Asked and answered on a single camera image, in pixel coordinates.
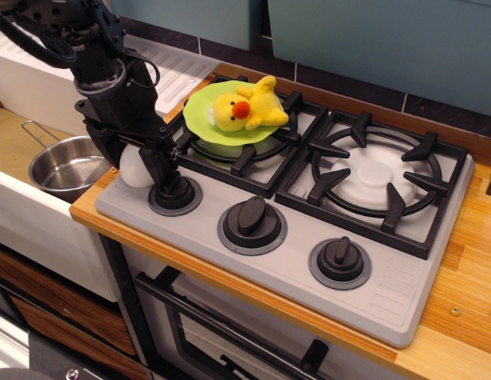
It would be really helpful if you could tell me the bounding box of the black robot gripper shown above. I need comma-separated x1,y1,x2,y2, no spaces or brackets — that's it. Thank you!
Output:
74,75,181,195

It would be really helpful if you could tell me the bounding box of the white egg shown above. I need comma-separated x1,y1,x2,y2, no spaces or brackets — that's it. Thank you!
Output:
120,145,154,188

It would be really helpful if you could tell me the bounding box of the yellow stuffed duck toy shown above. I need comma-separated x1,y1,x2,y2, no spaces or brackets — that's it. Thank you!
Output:
211,75,289,132

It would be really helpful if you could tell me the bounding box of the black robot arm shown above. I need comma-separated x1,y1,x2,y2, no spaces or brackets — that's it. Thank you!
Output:
0,1,186,199

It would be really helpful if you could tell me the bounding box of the light green plastic plate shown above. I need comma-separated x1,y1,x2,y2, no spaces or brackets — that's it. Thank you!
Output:
183,80,283,146

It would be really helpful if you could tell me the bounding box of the stainless steel pot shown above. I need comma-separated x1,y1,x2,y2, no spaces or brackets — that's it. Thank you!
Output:
21,120,112,203

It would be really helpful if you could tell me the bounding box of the white toy sink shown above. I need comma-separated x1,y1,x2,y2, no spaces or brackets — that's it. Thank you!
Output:
0,8,223,303

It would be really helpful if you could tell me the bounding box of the black left stove knob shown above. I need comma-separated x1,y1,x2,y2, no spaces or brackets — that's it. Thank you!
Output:
148,177,203,217

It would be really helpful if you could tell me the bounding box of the black stove knob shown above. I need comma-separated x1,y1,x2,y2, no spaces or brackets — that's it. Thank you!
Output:
217,196,287,257
148,177,203,217
308,237,372,291

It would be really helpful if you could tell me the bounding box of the black left burner grate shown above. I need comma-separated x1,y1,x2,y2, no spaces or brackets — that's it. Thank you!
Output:
169,75,329,198

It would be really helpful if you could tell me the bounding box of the black burner grate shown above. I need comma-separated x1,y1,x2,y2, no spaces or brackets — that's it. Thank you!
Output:
276,111,474,259
169,75,329,198

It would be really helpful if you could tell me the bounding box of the black middle stove knob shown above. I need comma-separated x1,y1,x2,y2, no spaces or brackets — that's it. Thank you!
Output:
217,196,287,257

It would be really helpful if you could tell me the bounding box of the grey toy stove top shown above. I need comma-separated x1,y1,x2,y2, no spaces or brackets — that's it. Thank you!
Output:
93,74,476,349

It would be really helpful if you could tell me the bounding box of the wooden drawer front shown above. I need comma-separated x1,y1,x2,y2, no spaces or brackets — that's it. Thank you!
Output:
0,244,137,356

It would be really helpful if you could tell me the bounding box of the toy oven door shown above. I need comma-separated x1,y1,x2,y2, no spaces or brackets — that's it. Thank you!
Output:
135,267,397,379

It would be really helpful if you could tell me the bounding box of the black right stove knob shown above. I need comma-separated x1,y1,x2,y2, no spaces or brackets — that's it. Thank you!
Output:
308,237,372,291

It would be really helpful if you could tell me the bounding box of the black right burner grate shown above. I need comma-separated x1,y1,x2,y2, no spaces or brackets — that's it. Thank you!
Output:
276,111,474,259

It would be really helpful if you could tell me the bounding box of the black oven door handle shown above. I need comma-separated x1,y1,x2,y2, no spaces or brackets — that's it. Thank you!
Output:
135,272,329,379

